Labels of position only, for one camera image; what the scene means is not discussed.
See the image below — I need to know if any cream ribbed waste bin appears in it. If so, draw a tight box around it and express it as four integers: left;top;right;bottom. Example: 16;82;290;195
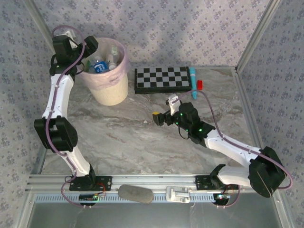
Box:
77;38;131;106

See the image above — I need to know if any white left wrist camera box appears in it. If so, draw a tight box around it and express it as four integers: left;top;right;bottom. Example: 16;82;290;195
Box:
62;28;79;49

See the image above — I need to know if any small circuit board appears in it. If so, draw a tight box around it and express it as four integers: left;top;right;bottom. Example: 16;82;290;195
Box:
79;193;100;202
213;193;230;205

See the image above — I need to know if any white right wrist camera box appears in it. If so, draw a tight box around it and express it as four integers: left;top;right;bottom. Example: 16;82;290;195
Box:
165;94;179;114

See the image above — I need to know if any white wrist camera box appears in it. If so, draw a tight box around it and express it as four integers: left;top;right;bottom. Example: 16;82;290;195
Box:
62;28;79;49
165;94;179;114

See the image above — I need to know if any white plastic bracket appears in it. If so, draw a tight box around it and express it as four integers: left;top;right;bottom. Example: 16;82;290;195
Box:
165;185;191;204

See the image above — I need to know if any blue-label bottle white cap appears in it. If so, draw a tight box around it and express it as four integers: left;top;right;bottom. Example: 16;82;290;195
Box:
91;56;110;73

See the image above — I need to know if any thin black right gripper cable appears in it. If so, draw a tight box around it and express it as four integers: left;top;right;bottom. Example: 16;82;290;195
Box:
177;125;190;141

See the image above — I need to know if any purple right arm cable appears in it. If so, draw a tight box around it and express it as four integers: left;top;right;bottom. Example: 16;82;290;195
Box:
173;91;294;209

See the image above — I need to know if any grey metal panel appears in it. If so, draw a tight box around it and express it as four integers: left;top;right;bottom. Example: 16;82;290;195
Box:
18;192;289;228

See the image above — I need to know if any aluminium front rail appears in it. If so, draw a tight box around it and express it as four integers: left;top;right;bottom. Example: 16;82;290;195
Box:
25;173;285;193

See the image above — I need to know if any grey oval pad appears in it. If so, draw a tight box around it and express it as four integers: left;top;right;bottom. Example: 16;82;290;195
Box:
117;184;154;204

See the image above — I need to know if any aluminium frame corner post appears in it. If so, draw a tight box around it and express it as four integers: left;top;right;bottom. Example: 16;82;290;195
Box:
22;0;72;73
235;0;284;73

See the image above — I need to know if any black and grey chessboard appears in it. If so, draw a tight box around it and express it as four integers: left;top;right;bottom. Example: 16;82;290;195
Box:
134;66;192;95

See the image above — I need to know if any clear bottle white label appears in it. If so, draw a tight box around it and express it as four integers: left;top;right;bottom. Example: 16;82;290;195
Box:
105;54;117;71

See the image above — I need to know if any grey slotted cable duct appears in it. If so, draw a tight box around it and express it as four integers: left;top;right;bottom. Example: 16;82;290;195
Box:
34;192;238;204

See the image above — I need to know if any teal plastic marker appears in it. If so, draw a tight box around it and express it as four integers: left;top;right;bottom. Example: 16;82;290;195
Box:
189;67;199;100

